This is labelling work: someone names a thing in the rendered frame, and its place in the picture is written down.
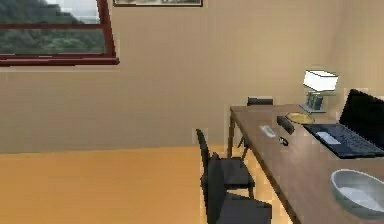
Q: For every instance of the black chair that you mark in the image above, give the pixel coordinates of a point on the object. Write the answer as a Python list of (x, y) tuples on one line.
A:
[(240, 206), (260, 101), (230, 171)]

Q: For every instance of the yellow plate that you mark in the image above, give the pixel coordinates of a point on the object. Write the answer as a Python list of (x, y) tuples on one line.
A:
[(300, 117)]

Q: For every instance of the red framed window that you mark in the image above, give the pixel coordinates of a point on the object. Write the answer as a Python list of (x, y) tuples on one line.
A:
[(53, 36)]

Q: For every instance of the black laptop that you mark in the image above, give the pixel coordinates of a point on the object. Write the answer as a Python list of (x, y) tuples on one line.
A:
[(360, 130)]

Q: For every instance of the dark framed wall picture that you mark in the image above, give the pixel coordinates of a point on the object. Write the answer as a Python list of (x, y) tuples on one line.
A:
[(156, 2)]

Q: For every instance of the brown wooden table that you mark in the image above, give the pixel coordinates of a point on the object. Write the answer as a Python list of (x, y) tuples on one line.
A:
[(300, 166)]

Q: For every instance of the black remote control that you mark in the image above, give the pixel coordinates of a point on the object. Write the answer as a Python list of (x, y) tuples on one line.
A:
[(285, 124)]

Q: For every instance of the grey bowl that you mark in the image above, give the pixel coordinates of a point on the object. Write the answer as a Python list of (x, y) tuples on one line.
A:
[(358, 193)]

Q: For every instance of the small black and white object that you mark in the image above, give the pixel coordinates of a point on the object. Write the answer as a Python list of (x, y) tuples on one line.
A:
[(283, 141)]

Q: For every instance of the small grey flat object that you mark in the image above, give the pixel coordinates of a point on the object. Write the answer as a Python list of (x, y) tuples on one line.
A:
[(268, 130)]

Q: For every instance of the white shade table lamp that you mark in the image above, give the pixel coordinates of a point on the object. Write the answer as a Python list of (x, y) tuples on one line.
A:
[(319, 81)]

